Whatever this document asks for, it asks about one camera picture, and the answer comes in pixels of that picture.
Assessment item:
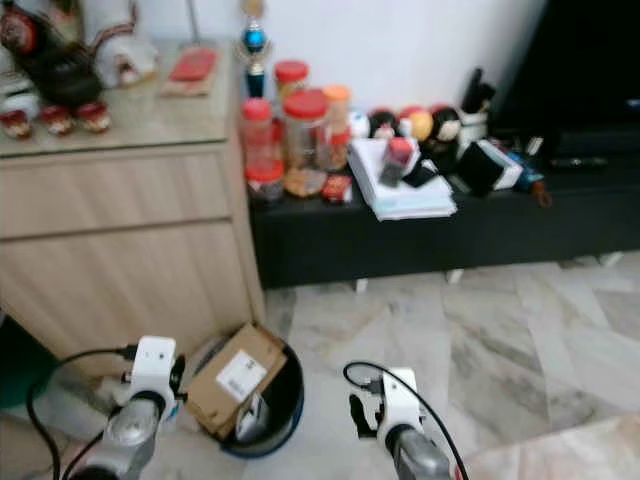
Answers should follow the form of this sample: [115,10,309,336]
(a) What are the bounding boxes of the black round rubbish bin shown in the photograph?
[218,340,307,460]

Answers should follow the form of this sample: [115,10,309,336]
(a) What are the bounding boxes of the brown cardboard box white label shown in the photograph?
[184,322,290,440]

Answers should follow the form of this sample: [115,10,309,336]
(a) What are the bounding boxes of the light wooden drawer cabinet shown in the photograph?
[0,40,267,379]

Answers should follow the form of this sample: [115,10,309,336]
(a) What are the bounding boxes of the dark green object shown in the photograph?
[0,314,62,411]

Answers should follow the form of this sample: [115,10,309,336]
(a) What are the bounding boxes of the black low TV bench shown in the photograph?
[248,148,640,293]

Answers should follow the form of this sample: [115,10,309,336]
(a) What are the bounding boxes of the stack of white papers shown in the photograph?
[346,137,459,222]

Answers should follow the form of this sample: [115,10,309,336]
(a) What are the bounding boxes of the small red packet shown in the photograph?
[321,175,354,205]

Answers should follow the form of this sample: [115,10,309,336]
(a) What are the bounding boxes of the tall red lid jar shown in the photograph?
[241,98,281,206]

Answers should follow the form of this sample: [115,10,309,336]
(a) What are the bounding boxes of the red cap bottle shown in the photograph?
[378,137,417,190]

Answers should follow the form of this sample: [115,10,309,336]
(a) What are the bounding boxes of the large red lid jar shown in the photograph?
[281,89,330,199]

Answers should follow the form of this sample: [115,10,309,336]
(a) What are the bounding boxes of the black and white box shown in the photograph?
[456,138,527,199]

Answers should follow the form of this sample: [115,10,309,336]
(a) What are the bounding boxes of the orange lid jar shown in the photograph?
[323,84,353,173]

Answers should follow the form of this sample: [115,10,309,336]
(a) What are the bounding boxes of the yellow round figurine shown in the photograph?
[398,105,434,142]

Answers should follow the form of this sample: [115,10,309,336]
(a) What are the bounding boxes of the small red lid jar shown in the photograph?
[273,60,310,99]

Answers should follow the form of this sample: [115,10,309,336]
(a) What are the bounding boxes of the white cup with black items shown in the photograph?
[458,66,498,149]

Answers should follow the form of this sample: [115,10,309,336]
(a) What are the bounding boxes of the dark plush figure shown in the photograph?
[28,34,103,109]

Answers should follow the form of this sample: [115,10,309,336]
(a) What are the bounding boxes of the black remote control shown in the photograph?
[550,153,611,169]

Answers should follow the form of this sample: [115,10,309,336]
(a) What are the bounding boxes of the white and brown doll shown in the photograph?
[82,0,161,89]

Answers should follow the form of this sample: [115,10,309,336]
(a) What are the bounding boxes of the gold and blue trophy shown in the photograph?
[237,0,272,101]

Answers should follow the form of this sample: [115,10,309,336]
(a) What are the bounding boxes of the red round ornament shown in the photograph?
[0,2,45,57]

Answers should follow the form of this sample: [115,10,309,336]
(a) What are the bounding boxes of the black television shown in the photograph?
[488,0,640,139]

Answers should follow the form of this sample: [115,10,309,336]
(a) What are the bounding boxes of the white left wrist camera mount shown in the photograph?
[131,336,180,399]

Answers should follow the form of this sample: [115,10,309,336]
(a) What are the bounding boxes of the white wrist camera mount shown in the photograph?
[377,368,422,438]
[131,336,180,399]

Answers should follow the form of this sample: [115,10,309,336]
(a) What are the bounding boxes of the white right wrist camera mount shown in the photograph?
[377,368,422,438]

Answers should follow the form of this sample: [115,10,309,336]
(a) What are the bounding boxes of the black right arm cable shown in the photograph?
[342,360,471,480]

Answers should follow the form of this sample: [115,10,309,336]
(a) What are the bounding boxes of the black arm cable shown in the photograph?
[26,344,141,480]
[342,360,471,480]

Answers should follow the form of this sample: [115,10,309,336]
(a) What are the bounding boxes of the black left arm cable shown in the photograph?
[26,344,141,480]

